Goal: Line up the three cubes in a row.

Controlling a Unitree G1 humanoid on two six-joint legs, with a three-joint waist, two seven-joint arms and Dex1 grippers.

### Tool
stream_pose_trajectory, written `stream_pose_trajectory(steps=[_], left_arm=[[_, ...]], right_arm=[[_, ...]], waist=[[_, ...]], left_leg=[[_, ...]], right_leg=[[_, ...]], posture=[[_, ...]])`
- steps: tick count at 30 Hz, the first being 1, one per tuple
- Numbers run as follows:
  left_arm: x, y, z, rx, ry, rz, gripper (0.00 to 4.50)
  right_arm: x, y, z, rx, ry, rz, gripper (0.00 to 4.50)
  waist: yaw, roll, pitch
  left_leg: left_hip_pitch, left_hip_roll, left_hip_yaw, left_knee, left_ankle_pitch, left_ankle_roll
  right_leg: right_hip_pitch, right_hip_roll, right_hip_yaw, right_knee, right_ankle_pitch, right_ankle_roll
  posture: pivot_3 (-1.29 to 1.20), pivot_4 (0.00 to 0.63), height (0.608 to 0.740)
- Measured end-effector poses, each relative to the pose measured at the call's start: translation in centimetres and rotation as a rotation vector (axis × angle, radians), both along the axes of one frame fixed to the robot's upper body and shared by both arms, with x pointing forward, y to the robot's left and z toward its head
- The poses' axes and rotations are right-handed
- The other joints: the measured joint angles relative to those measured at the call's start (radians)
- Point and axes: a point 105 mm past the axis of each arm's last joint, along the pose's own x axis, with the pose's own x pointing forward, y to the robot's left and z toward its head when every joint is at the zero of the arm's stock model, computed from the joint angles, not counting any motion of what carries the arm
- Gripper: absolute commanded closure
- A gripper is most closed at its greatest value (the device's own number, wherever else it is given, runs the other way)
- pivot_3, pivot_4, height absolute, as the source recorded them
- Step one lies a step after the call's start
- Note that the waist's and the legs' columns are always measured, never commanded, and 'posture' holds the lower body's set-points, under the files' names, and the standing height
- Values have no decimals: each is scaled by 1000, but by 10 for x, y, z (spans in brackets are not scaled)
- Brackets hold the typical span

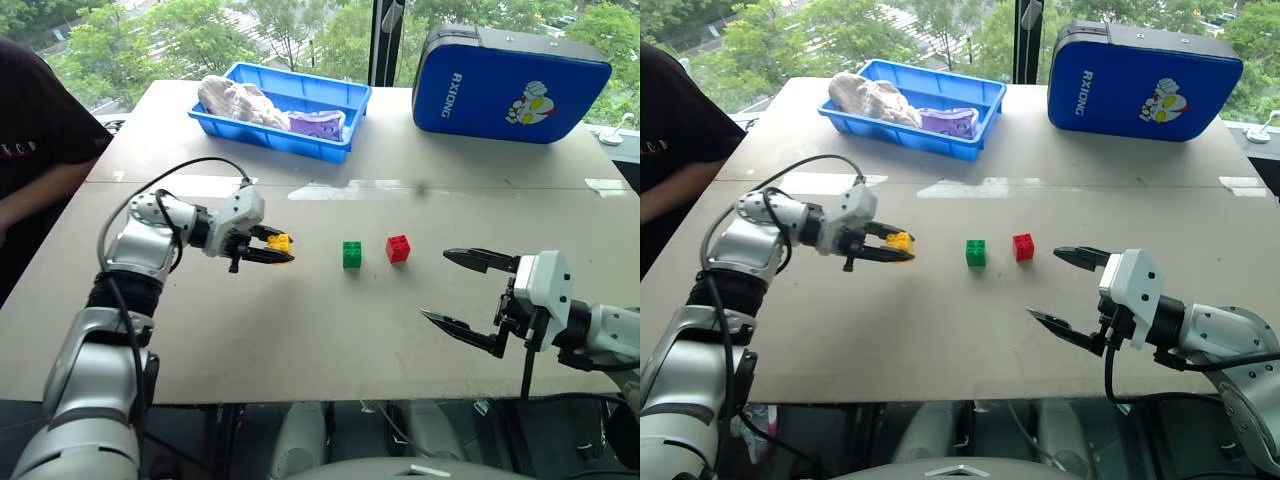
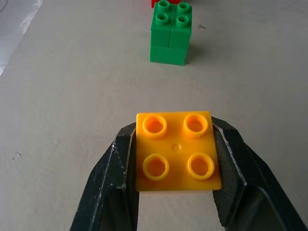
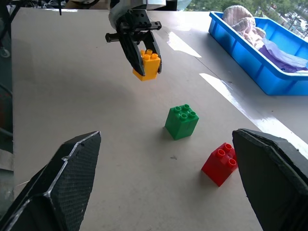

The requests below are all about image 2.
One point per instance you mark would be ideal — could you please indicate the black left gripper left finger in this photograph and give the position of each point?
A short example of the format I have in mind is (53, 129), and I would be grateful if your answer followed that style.
(109, 190)

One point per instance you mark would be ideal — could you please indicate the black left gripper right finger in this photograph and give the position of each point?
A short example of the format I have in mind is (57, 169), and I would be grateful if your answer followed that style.
(250, 192)

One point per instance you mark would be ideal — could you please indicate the yellow studded building block cube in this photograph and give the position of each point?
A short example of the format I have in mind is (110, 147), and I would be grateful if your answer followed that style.
(178, 154)

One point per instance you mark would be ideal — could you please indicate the green studded building block cube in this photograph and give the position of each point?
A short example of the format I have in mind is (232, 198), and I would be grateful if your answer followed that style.
(171, 33)

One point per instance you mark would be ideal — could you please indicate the red studded building block cube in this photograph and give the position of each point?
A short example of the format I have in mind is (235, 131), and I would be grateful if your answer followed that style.
(168, 2)

